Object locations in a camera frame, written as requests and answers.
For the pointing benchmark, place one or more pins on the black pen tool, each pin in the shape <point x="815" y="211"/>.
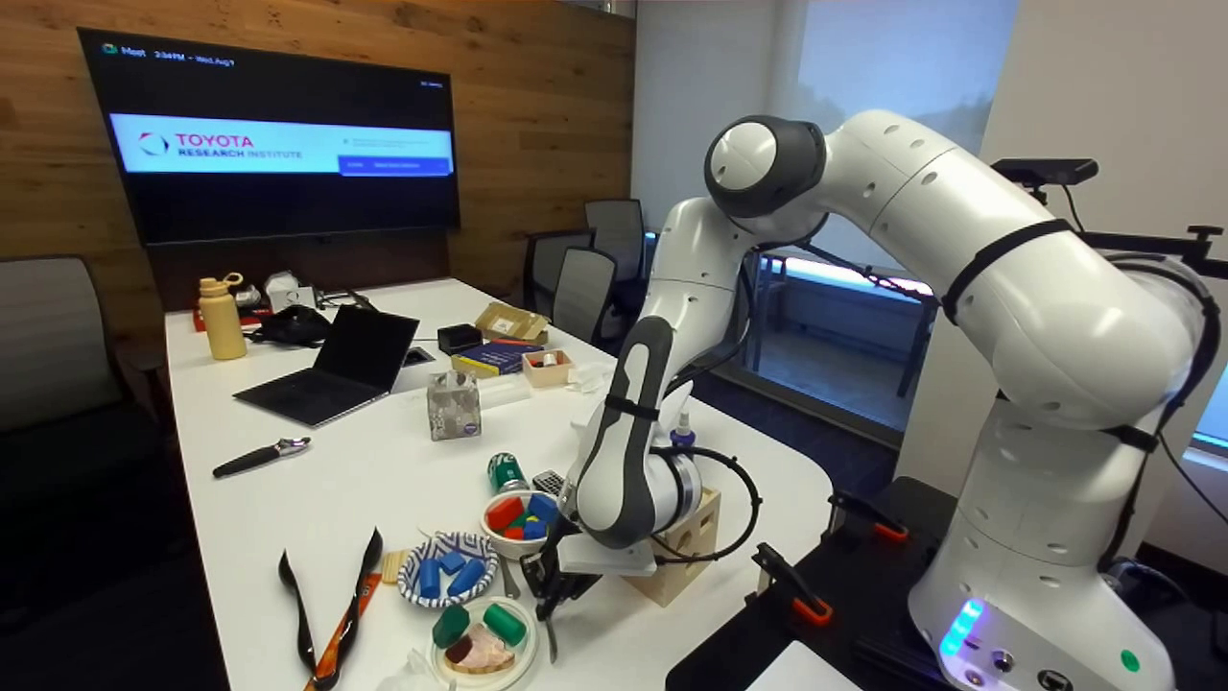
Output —
<point x="254" y="459"/>

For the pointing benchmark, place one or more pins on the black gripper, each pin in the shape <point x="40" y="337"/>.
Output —
<point x="561" y="556"/>

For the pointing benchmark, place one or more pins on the yellow water bottle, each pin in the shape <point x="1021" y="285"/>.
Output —
<point x="222" y="321"/>

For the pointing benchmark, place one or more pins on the blue cylinder block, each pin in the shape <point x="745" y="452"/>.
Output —
<point x="449" y="564"/>

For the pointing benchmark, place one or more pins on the small wooden box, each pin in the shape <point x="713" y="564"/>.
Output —
<point x="548" y="369"/>

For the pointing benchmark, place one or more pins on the black camera on stand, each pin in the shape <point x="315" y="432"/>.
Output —
<point x="1042" y="171"/>

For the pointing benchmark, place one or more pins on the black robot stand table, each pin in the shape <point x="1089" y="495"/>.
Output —
<point x="870" y="600"/>

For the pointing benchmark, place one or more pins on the cardboard box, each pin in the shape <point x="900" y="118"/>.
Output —
<point x="512" y="323"/>

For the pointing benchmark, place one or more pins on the small black box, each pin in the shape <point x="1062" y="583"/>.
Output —
<point x="460" y="341"/>

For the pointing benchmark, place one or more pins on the black laptop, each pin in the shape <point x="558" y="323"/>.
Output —
<point x="338" y="368"/>

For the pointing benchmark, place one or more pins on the black orange clamp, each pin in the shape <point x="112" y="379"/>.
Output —
<point x="799" y="598"/>
<point x="878" y="525"/>

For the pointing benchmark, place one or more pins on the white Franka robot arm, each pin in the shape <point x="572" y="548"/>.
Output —
<point x="1021" y="321"/>

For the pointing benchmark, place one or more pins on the wall mounted tv screen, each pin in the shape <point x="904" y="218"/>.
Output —
<point x="254" y="194"/>

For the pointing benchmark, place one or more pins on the white bowl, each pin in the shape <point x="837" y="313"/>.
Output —
<point x="512" y="543"/>

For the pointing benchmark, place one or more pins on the black pouch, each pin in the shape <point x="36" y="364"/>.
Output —
<point x="292" y="327"/>

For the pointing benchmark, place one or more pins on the white foam plate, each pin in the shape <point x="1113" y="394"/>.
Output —
<point x="512" y="666"/>

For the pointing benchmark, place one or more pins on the blue book stack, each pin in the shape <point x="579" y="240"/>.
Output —
<point x="494" y="358"/>

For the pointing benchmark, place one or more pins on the red block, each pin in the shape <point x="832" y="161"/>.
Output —
<point x="506" y="515"/>

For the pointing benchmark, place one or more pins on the green soda can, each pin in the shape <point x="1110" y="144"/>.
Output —
<point x="506" y="469"/>

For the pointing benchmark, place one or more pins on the dark green octagon block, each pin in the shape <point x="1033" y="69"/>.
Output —
<point x="449" y="629"/>

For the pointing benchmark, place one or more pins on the grey cube holder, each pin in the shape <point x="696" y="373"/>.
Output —
<point x="456" y="408"/>

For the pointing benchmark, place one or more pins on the green cylinder block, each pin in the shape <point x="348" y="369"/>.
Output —
<point x="506" y="623"/>

